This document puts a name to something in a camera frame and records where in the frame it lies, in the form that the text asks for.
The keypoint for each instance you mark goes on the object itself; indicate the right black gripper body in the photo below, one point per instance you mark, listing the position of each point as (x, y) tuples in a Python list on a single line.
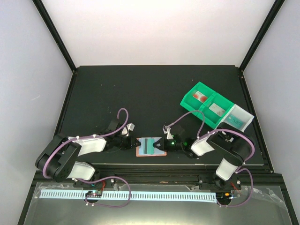
[(171, 146)]

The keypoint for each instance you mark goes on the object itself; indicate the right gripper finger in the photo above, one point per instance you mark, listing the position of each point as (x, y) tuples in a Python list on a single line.
[(158, 149), (159, 142)]

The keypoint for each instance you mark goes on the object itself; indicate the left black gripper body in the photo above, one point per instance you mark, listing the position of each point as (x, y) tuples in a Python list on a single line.
[(123, 144)]

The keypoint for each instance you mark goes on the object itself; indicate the brown leather card holder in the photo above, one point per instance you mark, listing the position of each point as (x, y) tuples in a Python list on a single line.
[(156, 154)]

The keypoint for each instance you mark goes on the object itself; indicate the white floral credit card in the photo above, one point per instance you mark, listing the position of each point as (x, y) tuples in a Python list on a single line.
[(217, 109)]

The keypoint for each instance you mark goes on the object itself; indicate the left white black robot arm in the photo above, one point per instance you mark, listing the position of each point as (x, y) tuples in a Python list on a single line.
[(58, 161)]

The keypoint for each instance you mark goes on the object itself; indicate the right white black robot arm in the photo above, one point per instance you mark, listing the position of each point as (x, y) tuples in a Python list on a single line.
[(234, 147)]

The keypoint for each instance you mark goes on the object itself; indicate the red circle card in bin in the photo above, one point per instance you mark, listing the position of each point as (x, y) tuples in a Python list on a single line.
[(200, 97)]

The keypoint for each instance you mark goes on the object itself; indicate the green plastic bin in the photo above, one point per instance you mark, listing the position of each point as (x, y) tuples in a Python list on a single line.
[(210, 118), (190, 103)]

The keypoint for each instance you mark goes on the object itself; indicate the left small circuit board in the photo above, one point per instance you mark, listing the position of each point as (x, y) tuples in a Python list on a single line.
[(94, 194)]

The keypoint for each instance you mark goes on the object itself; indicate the small circuit board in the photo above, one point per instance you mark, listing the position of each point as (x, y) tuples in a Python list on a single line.
[(223, 196), (94, 194)]

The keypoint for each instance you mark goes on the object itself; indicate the clear plastic bin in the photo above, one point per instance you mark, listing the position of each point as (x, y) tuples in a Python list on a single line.
[(240, 113)]

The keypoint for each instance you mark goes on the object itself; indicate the right small circuit board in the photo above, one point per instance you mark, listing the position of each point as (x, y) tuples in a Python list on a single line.
[(223, 196)]

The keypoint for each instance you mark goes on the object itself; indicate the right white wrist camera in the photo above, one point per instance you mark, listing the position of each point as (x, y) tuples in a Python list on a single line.
[(167, 132)]

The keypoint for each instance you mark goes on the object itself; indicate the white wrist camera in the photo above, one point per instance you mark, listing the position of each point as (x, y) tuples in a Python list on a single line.
[(127, 129), (167, 132)]

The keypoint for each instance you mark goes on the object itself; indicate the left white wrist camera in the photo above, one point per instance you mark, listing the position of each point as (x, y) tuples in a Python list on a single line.
[(127, 129)]

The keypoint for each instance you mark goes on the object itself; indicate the light blue slotted cable duct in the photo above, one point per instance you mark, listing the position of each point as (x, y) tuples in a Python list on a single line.
[(133, 196)]

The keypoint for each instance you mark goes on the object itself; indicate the left black frame post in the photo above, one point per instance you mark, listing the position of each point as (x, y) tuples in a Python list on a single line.
[(54, 33)]

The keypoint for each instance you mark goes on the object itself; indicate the black frame post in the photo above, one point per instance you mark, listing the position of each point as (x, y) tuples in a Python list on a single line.
[(54, 33), (275, 8)]

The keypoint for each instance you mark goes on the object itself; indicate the right black frame post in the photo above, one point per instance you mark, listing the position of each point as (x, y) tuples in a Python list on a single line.
[(275, 8)]

